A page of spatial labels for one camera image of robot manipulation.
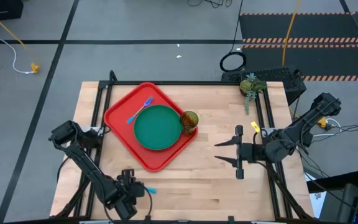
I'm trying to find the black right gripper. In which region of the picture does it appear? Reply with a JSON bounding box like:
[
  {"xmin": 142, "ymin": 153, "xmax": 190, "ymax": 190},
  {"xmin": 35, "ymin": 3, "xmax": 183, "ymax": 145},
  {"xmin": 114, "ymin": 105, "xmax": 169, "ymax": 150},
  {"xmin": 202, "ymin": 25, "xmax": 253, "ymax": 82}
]
[{"xmin": 214, "ymin": 124, "xmax": 269, "ymax": 180}]

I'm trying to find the green round plate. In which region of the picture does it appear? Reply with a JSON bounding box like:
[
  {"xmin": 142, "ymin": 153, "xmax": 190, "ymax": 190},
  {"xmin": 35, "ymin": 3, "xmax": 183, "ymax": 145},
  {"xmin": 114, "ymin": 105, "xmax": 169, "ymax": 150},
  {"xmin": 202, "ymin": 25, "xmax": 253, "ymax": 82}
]
[{"xmin": 133, "ymin": 104, "xmax": 183, "ymax": 151}]

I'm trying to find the iridescent blue metal fork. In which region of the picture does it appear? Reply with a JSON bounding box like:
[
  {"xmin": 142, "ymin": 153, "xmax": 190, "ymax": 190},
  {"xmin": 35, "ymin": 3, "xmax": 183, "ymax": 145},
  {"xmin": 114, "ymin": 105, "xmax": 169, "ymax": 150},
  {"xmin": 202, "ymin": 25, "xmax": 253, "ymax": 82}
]
[{"xmin": 126, "ymin": 95, "xmax": 154, "ymax": 124}]

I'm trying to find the red plastic tray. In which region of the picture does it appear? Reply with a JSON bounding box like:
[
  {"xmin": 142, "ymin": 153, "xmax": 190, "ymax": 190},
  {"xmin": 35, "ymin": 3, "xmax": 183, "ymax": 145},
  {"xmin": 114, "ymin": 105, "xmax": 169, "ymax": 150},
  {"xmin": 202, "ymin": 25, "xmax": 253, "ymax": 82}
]
[{"xmin": 103, "ymin": 82, "xmax": 199, "ymax": 173}]

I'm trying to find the small potted succulent plant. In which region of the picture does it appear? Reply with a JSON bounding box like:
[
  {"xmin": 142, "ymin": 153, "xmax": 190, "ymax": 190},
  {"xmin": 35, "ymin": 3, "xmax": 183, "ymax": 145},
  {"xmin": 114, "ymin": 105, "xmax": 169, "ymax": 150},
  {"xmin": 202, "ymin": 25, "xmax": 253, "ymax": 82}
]
[{"xmin": 239, "ymin": 72, "xmax": 267, "ymax": 116}]

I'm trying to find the black hazard-striped floor mat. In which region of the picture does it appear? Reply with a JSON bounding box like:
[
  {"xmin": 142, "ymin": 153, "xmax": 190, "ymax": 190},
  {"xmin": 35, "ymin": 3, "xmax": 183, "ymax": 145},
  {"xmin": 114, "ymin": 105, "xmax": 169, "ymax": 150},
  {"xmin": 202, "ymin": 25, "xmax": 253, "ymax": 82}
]
[
  {"xmin": 239, "ymin": 12, "xmax": 358, "ymax": 44},
  {"xmin": 241, "ymin": 44, "xmax": 358, "ymax": 82}
]

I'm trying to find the black box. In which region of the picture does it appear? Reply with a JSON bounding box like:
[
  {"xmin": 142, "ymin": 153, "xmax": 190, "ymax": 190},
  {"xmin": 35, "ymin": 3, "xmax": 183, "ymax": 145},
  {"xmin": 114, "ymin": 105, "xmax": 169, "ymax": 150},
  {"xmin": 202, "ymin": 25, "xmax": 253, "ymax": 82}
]
[{"xmin": 0, "ymin": 0, "xmax": 24, "ymax": 23}]

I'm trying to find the black aluminium table frame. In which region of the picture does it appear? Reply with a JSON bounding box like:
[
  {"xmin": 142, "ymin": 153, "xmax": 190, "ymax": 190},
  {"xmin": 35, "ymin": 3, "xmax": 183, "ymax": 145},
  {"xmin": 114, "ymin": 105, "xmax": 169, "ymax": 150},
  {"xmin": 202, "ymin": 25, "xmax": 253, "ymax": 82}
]
[{"xmin": 50, "ymin": 70, "xmax": 315, "ymax": 224}]

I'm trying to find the black hanging cable with coil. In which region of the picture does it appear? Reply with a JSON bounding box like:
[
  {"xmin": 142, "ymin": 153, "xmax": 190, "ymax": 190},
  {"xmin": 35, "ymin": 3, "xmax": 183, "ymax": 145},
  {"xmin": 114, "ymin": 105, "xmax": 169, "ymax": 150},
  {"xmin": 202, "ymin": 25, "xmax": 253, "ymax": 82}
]
[{"xmin": 219, "ymin": 0, "xmax": 247, "ymax": 73}]

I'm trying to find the yellow hanging cable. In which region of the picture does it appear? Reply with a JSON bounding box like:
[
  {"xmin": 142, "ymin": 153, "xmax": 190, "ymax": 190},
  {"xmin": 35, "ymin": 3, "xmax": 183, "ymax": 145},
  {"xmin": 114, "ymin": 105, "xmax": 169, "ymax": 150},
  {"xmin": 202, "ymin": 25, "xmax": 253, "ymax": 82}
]
[{"xmin": 282, "ymin": 0, "xmax": 301, "ymax": 67}]

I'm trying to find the white floor cable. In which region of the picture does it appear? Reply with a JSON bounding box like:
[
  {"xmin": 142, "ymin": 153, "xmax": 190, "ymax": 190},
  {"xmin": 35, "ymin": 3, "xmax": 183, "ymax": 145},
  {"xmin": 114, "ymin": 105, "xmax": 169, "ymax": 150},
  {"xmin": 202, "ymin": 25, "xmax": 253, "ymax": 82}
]
[{"xmin": 0, "ymin": 0, "xmax": 34, "ymax": 75}]

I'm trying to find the yellow floor cable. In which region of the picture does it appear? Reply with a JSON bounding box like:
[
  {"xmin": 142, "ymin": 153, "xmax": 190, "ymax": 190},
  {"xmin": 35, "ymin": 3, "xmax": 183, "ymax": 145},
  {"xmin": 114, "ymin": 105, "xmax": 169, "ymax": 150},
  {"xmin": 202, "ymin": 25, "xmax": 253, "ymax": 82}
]
[{"xmin": 0, "ymin": 4, "xmax": 35, "ymax": 68}]

